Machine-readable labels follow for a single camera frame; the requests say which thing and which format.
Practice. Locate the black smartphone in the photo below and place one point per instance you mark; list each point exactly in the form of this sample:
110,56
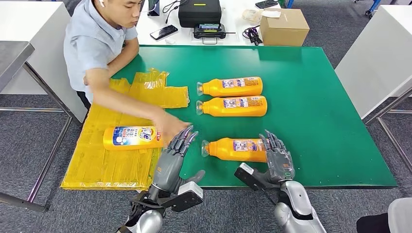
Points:
266,3
163,32

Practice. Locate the dark standing tablet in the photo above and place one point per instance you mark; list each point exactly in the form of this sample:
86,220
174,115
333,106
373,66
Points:
154,8

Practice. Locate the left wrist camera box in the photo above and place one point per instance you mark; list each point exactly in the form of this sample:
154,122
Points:
191,189

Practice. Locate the brown cardboard box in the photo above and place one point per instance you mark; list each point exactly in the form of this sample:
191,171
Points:
284,31

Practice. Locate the small white case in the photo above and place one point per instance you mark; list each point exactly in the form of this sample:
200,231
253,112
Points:
170,41

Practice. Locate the grey metal table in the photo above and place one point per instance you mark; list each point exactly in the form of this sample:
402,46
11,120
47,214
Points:
13,58

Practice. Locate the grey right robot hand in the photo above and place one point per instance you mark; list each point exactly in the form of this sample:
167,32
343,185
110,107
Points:
280,164

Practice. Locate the white paper sheet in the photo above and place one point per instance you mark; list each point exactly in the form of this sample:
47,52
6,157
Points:
271,13

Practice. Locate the blue cart frame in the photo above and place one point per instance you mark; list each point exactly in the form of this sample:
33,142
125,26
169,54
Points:
373,5

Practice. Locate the person's right forearm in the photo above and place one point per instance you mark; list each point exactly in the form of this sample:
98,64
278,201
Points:
125,103

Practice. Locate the black hard case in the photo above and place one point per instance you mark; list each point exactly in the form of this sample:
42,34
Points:
199,13

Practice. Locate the steel table frame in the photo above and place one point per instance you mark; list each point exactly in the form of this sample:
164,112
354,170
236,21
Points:
32,109
402,111

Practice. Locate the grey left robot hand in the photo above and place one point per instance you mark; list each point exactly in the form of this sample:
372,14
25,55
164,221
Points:
167,170

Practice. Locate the orange detergent bottle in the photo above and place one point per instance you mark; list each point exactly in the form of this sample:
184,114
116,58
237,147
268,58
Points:
132,138
214,107
225,151
212,87

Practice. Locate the person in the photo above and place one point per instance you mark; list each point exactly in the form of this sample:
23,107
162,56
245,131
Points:
90,45
400,215

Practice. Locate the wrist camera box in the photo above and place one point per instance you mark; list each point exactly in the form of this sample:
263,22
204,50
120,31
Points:
191,189
247,168

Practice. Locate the clear plastic bag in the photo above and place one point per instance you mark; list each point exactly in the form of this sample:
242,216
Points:
252,15

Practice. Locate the black yellow remote controller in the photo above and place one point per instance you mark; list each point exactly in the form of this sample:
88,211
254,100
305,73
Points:
209,32

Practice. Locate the blue post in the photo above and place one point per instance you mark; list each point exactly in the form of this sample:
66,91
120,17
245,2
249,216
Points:
289,2

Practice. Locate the white table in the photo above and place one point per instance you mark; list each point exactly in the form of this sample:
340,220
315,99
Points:
231,16
373,64
25,19

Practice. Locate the person's right hand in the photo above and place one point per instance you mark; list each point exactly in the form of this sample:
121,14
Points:
167,127

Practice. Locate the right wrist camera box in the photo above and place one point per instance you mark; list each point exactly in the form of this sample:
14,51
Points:
247,168

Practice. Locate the person's left forearm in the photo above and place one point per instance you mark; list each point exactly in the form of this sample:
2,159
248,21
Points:
124,58

